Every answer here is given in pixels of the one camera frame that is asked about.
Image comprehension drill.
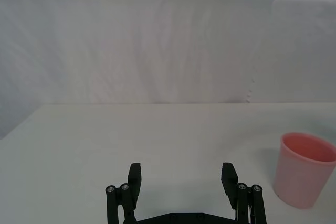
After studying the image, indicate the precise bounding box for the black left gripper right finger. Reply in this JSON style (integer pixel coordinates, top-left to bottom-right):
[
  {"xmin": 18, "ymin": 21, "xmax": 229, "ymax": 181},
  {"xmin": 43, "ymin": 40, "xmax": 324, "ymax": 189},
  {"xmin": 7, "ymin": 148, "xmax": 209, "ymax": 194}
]
[{"xmin": 221, "ymin": 162, "xmax": 267, "ymax": 224}]

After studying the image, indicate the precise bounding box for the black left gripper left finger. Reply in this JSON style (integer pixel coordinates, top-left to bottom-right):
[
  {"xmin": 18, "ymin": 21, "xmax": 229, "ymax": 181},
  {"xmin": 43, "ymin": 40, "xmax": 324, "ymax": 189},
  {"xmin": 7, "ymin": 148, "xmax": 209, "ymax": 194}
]
[{"xmin": 105, "ymin": 163, "xmax": 143, "ymax": 224}]

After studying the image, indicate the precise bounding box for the white table cloth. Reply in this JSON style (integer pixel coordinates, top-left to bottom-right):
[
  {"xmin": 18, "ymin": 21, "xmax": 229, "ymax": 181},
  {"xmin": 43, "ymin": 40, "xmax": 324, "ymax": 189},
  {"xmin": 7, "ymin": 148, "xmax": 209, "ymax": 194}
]
[{"xmin": 0, "ymin": 101, "xmax": 336, "ymax": 224}]

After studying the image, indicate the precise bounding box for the pink plastic cup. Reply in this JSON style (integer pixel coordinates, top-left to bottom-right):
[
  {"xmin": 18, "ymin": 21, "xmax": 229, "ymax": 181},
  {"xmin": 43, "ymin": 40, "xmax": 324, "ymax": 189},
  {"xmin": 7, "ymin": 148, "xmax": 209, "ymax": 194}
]
[{"xmin": 272, "ymin": 132, "xmax": 336, "ymax": 210}]

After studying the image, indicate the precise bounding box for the white curtain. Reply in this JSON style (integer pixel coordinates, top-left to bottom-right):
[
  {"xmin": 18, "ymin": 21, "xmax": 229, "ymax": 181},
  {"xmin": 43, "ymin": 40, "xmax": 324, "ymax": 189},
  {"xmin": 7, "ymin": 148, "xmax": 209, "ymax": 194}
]
[{"xmin": 0, "ymin": 0, "xmax": 336, "ymax": 141}]

